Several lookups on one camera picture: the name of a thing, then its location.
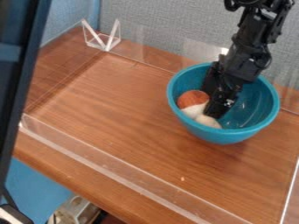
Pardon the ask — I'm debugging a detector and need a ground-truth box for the clear acrylic corner bracket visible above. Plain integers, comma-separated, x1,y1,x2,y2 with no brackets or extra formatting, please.
80,19,122,52

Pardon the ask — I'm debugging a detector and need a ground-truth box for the clear acrylic back barrier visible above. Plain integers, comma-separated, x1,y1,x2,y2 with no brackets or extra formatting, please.
112,26,299,115

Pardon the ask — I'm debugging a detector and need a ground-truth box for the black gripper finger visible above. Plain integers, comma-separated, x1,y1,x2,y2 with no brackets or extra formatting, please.
202,83,243,119
201,64,221,96

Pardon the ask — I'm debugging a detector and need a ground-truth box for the clear acrylic barrier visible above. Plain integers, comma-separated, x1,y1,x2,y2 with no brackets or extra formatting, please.
112,26,299,115
20,115,251,224

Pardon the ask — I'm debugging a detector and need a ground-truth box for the blue plastic bowl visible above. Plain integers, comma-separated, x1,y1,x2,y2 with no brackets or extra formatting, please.
166,62,281,144

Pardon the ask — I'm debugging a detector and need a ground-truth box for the clear acrylic front barrier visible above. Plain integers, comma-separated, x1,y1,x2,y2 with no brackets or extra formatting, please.
20,115,251,224

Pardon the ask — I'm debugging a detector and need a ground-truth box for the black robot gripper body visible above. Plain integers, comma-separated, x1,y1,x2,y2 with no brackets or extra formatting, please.
217,35,273,88

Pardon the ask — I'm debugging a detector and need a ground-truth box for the white brown-capped toy mushroom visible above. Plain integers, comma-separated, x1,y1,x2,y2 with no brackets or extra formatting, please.
177,90,222,129

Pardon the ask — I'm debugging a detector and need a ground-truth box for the white device under table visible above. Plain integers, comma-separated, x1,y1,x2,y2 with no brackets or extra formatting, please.
46,195,100,224

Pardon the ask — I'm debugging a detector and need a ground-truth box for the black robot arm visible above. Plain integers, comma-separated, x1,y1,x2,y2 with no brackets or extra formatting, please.
0,0,299,224

